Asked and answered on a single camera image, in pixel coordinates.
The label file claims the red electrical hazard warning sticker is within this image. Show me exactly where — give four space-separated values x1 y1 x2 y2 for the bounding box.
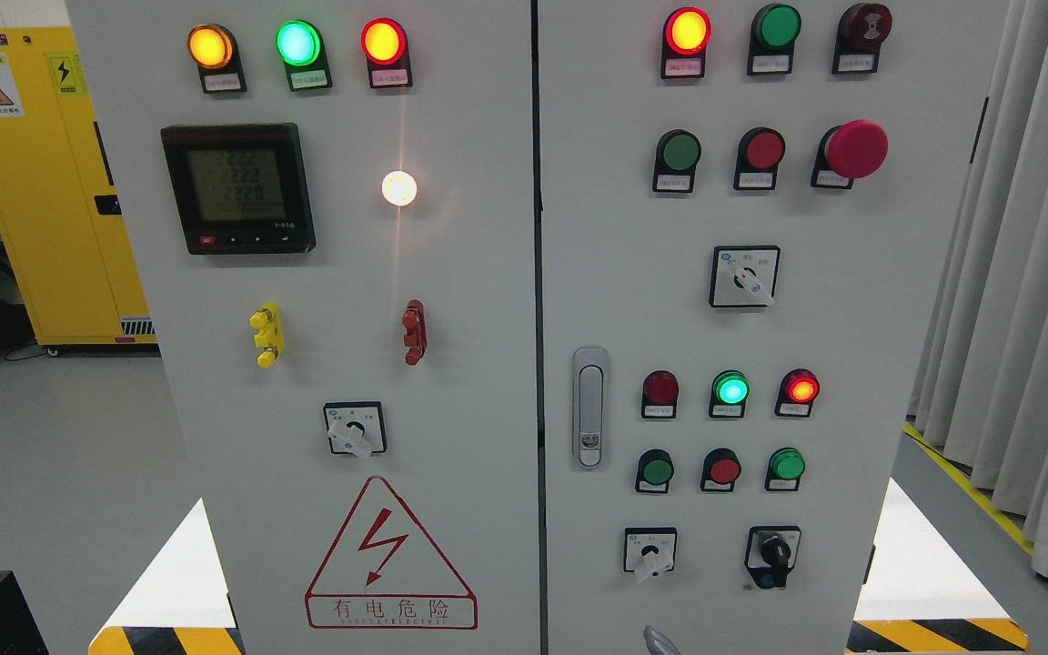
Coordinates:
304 474 479 630

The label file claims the lower white selector switch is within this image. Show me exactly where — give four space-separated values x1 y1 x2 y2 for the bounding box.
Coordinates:
623 527 678 585

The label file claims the red mushroom emergency stop button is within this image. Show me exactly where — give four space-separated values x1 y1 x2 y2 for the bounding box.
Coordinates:
810 119 890 190

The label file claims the lower red push button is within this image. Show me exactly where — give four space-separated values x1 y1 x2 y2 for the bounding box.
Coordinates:
699 447 743 493

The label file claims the black digital power meter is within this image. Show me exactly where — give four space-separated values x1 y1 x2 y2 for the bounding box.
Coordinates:
159 123 316 256

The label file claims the red indicator light top left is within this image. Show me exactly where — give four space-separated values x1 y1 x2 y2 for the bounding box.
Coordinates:
361 16 413 88

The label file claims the amber indicator light top left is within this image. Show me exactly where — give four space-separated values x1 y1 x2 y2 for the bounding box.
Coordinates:
187 24 248 93

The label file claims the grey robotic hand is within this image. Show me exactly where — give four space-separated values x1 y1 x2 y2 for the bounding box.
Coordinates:
643 626 680 655

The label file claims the green indicator light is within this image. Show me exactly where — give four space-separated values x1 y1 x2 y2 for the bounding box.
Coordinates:
746 3 802 77
275 20 333 92
708 369 750 419
762 447 807 492

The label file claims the lower right red indicator light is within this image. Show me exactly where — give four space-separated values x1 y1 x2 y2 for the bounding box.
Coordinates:
773 368 821 418

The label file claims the lower left red indicator light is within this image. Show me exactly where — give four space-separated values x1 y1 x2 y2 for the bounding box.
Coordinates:
640 370 680 420

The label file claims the green indicator light right top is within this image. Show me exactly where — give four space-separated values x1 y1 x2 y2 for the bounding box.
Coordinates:
746 3 802 77

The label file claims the lower right green indicator light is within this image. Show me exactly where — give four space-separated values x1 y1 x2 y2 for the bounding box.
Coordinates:
762 447 807 492

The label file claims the upper right selector switch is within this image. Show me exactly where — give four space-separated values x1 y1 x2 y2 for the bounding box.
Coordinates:
709 245 781 309

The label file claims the yellow safety storage cabinet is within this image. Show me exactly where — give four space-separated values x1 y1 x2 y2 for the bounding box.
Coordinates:
0 26 156 351

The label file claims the grey curtain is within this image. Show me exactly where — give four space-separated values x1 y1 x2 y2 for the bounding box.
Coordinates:
910 1 1048 581

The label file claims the red terminal connector block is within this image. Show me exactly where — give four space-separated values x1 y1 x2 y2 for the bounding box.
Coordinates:
402 299 428 366

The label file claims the upper red push button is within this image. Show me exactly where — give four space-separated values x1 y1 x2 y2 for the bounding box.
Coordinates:
732 126 786 191

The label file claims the grey electrical control cabinet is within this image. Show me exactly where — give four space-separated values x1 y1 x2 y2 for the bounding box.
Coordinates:
65 0 1012 655

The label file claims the left door selector switch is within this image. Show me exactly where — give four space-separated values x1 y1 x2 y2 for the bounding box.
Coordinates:
323 401 389 458

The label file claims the upper green push button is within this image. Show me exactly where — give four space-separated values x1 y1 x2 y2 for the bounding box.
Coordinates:
651 129 701 194

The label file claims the yellow black hazard floor tape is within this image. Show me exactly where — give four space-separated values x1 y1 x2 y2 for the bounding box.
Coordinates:
902 418 1035 559

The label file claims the green start push button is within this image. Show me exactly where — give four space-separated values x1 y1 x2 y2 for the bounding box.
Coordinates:
635 447 675 495

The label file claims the lower middle green indicator light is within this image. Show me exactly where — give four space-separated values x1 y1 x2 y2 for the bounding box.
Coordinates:
708 369 750 419

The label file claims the dark red buzzer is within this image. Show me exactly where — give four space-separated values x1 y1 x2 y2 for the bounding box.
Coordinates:
831 3 893 75

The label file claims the green indicator light top left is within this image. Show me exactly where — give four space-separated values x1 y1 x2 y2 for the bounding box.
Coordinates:
275 20 333 92

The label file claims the black key selector switch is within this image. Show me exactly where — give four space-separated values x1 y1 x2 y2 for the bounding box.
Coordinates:
743 525 802 590

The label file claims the red push button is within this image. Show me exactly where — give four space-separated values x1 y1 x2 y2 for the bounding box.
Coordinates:
732 126 786 191
699 447 743 493

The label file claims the white glowing indicator light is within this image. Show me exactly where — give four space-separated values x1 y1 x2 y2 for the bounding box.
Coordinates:
381 170 418 208

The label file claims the red indicator light right top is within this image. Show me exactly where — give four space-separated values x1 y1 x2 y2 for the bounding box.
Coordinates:
659 5 712 80

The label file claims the red indicator light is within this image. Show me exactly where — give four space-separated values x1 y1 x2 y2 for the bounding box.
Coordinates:
773 368 821 418
659 5 712 80
640 370 680 420
361 16 413 88

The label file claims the silver cabinet door handle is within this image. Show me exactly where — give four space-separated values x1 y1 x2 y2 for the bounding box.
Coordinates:
571 347 609 470

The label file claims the yellow terminal connector block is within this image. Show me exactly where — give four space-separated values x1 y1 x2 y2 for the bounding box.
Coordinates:
249 302 286 368

